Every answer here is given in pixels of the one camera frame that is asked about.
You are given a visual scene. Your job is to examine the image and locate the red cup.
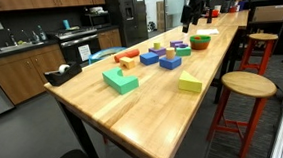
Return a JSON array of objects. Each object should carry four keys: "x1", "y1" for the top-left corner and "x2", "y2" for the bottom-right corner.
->
[{"x1": 228, "y1": 5, "x2": 238, "y2": 14}]

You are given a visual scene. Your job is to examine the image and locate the purple flat block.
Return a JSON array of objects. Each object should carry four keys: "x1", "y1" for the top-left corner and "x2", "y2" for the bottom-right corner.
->
[{"x1": 169, "y1": 39, "x2": 184, "y2": 49}]

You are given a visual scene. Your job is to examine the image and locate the black refrigerator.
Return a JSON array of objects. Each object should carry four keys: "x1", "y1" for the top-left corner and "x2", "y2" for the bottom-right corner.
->
[{"x1": 104, "y1": 0, "x2": 150, "y2": 49}]

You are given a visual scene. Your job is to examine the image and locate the cardboard boxes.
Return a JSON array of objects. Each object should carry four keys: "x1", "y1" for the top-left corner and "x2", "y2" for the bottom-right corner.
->
[{"x1": 155, "y1": 0, "x2": 167, "y2": 32}]

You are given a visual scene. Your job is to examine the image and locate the wide wooden lower cabinet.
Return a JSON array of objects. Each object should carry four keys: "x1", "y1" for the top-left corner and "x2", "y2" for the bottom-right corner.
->
[{"x1": 0, "y1": 43, "x2": 69, "y2": 107}]

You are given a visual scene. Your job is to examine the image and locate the black tape dispenser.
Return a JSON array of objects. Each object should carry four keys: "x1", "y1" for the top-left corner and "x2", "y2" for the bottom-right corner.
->
[{"x1": 42, "y1": 61, "x2": 84, "y2": 88}]

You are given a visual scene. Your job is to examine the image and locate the orange bowl green rim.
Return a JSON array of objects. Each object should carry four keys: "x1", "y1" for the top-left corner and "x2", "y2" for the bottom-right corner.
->
[{"x1": 189, "y1": 33, "x2": 213, "y2": 52}]

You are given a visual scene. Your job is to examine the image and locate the yellow wedge block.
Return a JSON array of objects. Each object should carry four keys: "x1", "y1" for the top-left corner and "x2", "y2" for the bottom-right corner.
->
[{"x1": 176, "y1": 69, "x2": 205, "y2": 95}]

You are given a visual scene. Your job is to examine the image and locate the red wooden stool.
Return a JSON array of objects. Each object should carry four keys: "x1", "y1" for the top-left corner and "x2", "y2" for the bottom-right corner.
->
[
  {"x1": 201, "y1": 68, "x2": 283, "y2": 158},
  {"x1": 237, "y1": 31, "x2": 282, "y2": 78}
]

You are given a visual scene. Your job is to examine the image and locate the wooden upper cabinets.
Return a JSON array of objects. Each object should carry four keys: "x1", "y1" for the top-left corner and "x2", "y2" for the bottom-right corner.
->
[{"x1": 0, "y1": 0, "x2": 106, "y2": 13}]

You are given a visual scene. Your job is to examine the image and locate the stacked white plates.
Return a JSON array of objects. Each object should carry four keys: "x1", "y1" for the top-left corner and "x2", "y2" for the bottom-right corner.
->
[{"x1": 88, "y1": 5, "x2": 105, "y2": 15}]

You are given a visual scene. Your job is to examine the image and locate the narrow wooden lower cabinet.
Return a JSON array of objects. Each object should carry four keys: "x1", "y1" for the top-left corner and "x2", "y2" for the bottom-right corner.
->
[{"x1": 96, "y1": 28, "x2": 123, "y2": 51}]

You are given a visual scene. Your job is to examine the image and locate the steel sink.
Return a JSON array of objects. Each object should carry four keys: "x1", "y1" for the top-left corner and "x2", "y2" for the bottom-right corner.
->
[{"x1": 0, "y1": 26, "x2": 45, "y2": 55}]

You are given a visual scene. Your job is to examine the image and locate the tan cylinder block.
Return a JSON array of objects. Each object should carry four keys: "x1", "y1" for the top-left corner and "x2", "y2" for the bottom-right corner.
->
[{"x1": 164, "y1": 47, "x2": 177, "y2": 61}]

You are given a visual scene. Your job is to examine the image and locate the white paper sheet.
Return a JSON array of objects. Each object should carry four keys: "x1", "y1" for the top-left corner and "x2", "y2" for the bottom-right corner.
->
[{"x1": 195, "y1": 27, "x2": 221, "y2": 37}]

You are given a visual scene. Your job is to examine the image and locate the clear soap bottle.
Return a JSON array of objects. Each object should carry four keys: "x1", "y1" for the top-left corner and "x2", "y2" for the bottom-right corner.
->
[{"x1": 37, "y1": 25, "x2": 48, "y2": 42}]

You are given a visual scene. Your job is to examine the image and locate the small yellow arch block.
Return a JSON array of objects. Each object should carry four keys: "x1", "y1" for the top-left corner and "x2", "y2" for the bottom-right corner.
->
[{"x1": 118, "y1": 55, "x2": 137, "y2": 71}]

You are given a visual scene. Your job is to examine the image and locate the red cylinder block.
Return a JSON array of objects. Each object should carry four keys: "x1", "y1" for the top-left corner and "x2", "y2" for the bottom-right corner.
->
[{"x1": 113, "y1": 48, "x2": 141, "y2": 64}]

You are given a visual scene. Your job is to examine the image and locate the blue round bin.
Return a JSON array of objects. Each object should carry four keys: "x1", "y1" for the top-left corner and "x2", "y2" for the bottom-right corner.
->
[{"x1": 87, "y1": 45, "x2": 128, "y2": 66}]

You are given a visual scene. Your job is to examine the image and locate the black table frame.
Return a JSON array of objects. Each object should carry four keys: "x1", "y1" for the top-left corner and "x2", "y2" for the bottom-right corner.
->
[{"x1": 50, "y1": 25, "x2": 251, "y2": 158}]

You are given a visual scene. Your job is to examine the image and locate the purple rectangular block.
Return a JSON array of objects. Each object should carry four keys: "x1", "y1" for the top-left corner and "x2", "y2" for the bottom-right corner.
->
[{"x1": 147, "y1": 45, "x2": 168, "y2": 58}]

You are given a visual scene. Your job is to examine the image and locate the blue square block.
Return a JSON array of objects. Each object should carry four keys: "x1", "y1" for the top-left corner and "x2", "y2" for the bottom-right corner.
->
[{"x1": 139, "y1": 51, "x2": 161, "y2": 67}]

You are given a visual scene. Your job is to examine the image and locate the blue block with hole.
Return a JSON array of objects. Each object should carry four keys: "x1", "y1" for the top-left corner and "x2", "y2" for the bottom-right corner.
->
[{"x1": 158, "y1": 54, "x2": 183, "y2": 72}]

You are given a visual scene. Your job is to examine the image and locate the black microwave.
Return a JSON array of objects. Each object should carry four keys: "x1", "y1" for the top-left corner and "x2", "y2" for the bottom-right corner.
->
[{"x1": 82, "y1": 11, "x2": 113, "y2": 30}]

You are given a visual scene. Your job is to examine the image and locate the large green arch block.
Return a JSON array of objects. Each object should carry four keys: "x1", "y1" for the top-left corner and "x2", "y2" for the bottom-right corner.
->
[{"x1": 101, "y1": 65, "x2": 141, "y2": 97}]

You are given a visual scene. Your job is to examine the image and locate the white tape roll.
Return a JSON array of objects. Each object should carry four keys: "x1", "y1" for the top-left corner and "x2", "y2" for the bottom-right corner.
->
[{"x1": 57, "y1": 63, "x2": 71, "y2": 75}]

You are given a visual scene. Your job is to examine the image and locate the teal bottle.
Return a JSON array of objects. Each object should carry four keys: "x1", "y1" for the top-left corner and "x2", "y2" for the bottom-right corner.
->
[{"x1": 62, "y1": 19, "x2": 71, "y2": 30}]

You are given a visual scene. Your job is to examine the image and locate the white paper on oven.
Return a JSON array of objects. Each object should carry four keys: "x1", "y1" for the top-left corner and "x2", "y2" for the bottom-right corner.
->
[{"x1": 77, "y1": 43, "x2": 93, "y2": 62}]

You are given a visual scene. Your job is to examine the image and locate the black chair with cardboard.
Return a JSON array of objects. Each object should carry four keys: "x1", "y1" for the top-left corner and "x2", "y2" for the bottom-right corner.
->
[{"x1": 244, "y1": 0, "x2": 283, "y2": 57}]

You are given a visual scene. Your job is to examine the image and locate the small green block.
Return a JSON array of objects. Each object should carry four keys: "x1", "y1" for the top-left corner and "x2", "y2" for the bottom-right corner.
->
[{"x1": 174, "y1": 45, "x2": 193, "y2": 58}]

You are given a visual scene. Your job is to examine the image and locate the black oven stove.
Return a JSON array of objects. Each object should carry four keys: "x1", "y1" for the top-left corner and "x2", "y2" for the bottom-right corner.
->
[{"x1": 46, "y1": 25, "x2": 102, "y2": 66}]

